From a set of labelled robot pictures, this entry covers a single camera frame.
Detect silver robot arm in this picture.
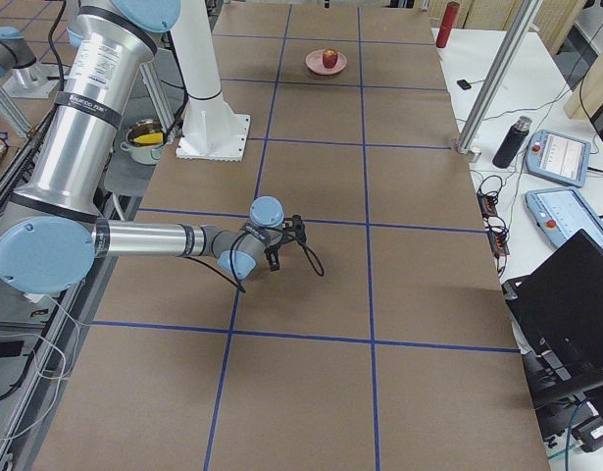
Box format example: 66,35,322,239
0,1,284,294
0,26,59,99

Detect small black square device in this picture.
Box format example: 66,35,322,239
457,79,472,90

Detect red apple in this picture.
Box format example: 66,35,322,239
322,48,339,70

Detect white pedestal column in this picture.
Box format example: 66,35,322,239
171,1,251,161

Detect black orange power strip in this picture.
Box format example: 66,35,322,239
477,192,510,259

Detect teach pendant tablet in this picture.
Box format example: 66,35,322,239
525,187,603,249
525,130,591,187

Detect pink plate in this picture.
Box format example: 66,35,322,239
305,48,348,76

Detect aluminium frame post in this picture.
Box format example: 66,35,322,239
455,0,543,163

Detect near teach pendant tablet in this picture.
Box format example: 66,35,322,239
525,187,603,249

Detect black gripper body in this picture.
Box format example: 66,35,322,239
265,241,284,258

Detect far teach pendant tablet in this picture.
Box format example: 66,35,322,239
525,130,591,187

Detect black water bottle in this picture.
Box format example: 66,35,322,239
492,116,532,169

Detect red bottle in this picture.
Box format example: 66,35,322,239
435,1,460,49

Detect white enamel pot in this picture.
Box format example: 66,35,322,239
120,119,165,166

